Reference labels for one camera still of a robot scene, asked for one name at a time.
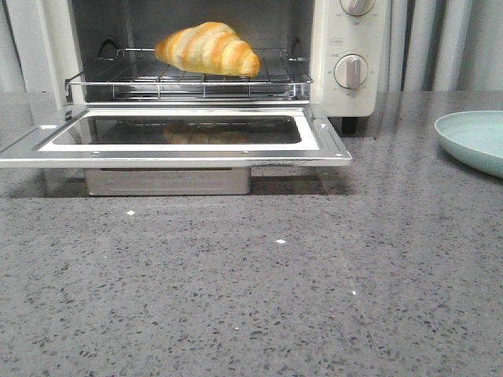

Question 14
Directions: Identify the oven glass door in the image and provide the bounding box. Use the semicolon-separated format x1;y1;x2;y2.
0;102;354;196

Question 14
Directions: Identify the golden croissant bread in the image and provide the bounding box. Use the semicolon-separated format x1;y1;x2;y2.
154;21;261;77

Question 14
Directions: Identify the lower cream oven knob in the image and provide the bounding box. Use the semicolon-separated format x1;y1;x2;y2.
334;54;369;90

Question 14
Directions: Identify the cream oven knob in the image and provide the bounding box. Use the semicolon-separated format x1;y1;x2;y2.
340;0;375;16
334;54;369;90

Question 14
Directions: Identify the cream Toshiba toaster oven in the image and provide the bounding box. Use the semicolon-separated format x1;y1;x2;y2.
6;1;387;118

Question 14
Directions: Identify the upper cream oven knob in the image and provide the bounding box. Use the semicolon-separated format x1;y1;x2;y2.
340;0;375;16

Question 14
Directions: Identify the light green plate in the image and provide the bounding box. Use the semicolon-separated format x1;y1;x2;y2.
435;111;502;178

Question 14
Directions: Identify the grey window curtain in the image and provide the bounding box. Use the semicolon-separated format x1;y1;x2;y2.
379;1;502;92

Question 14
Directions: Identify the wire oven rack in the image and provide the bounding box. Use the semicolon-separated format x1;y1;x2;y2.
65;48;313;102

